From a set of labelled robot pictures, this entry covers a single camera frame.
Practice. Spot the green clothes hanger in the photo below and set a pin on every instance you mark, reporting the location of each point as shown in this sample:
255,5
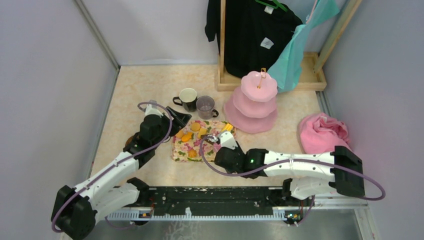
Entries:
274,5

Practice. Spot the teal garment hanging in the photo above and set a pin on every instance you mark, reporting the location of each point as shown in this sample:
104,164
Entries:
287,68

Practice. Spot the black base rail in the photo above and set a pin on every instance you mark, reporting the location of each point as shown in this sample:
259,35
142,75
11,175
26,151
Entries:
260,203

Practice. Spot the yellow rectangular biscuit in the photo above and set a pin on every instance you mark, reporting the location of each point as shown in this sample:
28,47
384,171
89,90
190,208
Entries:
201,132

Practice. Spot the wooden clothes rack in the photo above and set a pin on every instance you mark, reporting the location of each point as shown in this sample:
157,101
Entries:
312,77

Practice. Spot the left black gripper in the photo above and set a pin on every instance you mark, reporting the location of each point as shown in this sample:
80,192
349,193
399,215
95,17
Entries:
180,119

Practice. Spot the yellow layered cake slice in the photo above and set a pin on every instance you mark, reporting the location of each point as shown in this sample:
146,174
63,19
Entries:
227,128

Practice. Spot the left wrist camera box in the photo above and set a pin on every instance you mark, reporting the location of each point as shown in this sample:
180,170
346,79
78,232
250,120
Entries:
152,109

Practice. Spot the black t-shirt on hanger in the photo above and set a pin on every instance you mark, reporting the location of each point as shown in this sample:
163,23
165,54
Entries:
255,35

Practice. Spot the black mug white inside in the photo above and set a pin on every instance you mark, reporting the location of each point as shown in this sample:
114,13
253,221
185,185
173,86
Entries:
187,99

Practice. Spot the floral rectangular tray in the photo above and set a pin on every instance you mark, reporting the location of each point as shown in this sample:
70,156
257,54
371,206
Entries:
179,152

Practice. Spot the brown round coaster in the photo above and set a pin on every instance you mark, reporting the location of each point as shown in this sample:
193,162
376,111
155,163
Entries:
129,140

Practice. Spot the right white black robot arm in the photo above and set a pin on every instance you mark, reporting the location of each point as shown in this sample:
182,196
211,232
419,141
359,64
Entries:
307,174

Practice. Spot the chocolate triangle cake slice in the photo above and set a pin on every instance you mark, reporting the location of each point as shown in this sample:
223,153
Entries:
211,139

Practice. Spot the round dotted biscuit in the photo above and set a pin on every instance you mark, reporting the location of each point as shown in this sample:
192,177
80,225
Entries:
195,126

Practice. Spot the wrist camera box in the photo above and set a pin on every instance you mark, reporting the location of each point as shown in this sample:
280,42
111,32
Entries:
227,140
152,109

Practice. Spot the orange fish-shaped cake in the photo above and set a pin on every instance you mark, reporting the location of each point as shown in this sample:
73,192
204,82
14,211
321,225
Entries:
187,137

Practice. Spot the pink three-tier cake stand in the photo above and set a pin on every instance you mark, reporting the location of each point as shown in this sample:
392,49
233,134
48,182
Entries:
252,107

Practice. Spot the round orange cookie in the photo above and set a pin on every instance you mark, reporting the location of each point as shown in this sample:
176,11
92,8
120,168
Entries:
180,134

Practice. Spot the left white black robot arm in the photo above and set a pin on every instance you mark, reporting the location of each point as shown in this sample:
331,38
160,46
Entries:
78,209

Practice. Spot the pink crumpled towel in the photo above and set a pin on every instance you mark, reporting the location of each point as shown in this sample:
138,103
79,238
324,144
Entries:
320,133

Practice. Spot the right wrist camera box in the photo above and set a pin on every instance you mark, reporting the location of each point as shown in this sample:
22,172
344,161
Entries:
227,140

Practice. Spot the orange flower-shaped cookie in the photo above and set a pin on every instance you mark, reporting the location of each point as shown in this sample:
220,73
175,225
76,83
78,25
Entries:
192,153

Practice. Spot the grey mug black handle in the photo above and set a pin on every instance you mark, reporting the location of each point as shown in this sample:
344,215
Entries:
205,106

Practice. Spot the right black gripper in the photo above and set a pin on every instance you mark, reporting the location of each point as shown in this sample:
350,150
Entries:
238,149

